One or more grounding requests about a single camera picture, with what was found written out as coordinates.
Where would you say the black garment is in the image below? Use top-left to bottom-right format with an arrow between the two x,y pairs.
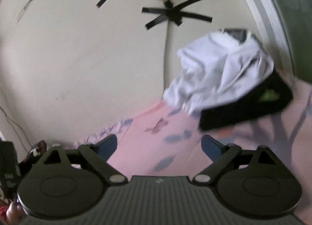
198,71 -> 293,132

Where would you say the white cloth garment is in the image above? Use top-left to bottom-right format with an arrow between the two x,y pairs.
163,29 -> 274,113

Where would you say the black patterned clothing pile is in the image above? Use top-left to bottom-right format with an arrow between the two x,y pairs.
1,140 -> 47,200

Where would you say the pink floral bed sheet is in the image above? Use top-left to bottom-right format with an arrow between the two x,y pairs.
74,72 -> 311,224

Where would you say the thin black wall cable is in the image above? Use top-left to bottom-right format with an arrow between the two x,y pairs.
0,105 -> 32,150

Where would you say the white power cord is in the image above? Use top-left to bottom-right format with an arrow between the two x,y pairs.
162,19 -> 171,94

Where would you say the white door frame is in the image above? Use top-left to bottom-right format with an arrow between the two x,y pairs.
245,0 -> 294,75

